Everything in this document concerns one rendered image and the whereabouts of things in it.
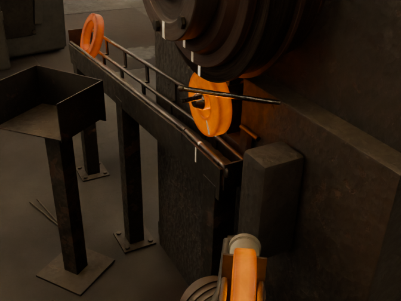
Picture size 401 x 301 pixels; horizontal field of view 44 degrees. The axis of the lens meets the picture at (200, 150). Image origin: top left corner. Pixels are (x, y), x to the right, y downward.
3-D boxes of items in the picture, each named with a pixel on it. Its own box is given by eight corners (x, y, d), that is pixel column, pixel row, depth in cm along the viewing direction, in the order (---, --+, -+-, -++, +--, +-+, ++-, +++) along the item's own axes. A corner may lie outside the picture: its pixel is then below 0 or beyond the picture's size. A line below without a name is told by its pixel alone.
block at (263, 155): (274, 229, 113) (285, 137, 101) (295, 249, 107) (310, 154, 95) (234, 242, 109) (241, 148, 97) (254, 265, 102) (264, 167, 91)
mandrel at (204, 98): (263, 85, 114) (261, 101, 117) (253, 77, 118) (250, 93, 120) (198, 97, 107) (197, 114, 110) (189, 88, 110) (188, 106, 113)
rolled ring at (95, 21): (99, 34, 188) (107, 37, 190) (93, 3, 198) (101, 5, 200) (82, 67, 200) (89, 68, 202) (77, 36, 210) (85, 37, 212)
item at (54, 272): (62, 239, 193) (36, 64, 158) (117, 261, 183) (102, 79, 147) (24, 271, 177) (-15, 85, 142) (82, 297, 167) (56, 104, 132)
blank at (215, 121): (194, 73, 119) (182, 76, 118) (224, 61, 105) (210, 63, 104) (207, 136, 120) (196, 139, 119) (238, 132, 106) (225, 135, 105)
